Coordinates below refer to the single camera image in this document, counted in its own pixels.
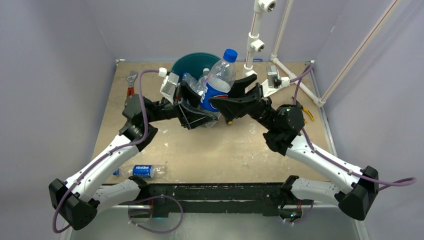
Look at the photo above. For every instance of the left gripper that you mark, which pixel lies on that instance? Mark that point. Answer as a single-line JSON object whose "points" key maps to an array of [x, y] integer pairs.
{"points": [[191, 117]]}

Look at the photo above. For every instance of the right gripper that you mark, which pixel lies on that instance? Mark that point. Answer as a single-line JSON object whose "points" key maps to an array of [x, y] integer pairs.
{"points": [[238, 103]]}

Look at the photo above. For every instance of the pepsi bottle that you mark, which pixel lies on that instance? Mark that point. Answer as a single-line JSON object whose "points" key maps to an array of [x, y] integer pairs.
{"points": [[219, 81], [145, 171]]}

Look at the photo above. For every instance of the clear bottle blue-orange label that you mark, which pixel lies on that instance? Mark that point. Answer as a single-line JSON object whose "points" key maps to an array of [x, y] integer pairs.
{"points": [[205, 73]]}

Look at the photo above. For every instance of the teal plastic bin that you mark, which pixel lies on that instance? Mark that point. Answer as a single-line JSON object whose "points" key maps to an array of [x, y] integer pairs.
{"points": [[194, 63]]}

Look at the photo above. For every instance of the clear bottle white cap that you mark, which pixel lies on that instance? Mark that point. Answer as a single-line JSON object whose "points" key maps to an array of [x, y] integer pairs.
{"points": [[197, 85]]}

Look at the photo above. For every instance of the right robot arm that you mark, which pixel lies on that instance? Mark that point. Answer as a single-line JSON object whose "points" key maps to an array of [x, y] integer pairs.
{"points": [[352, 188]]}

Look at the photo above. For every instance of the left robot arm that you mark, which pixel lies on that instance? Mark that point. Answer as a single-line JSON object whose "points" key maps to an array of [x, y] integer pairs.
{"points": [[80, 197]]}

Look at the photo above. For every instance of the white PVC pipe stand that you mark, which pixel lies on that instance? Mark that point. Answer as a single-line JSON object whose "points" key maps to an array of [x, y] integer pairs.
{"points": [[254, 44]]}

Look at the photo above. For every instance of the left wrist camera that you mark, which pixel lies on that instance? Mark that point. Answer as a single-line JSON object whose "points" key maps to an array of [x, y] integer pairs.
{"points": [[169, 84]]}

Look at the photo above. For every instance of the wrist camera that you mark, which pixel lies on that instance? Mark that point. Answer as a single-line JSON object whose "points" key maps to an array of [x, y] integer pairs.
{"points": [[169, 84], [274, 82]]}

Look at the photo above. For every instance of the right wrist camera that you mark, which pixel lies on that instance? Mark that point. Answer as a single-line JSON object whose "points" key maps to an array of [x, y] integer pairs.
{"points": [[274, 82]]}

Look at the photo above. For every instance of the white pipe on wall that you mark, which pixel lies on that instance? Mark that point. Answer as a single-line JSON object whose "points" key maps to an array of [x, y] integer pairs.
{"points": [[304, 28]]}

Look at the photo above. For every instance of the red handled adjustable wrench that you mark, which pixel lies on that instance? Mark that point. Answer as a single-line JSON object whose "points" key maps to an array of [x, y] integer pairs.
{"points": [[131, 82]]}

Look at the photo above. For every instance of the yellow handled pliers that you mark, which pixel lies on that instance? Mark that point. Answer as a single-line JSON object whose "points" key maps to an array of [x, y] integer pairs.
{"points": [[305, 110]]}

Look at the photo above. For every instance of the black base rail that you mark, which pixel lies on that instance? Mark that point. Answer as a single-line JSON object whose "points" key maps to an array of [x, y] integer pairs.
{"points": [[266, 198]]}

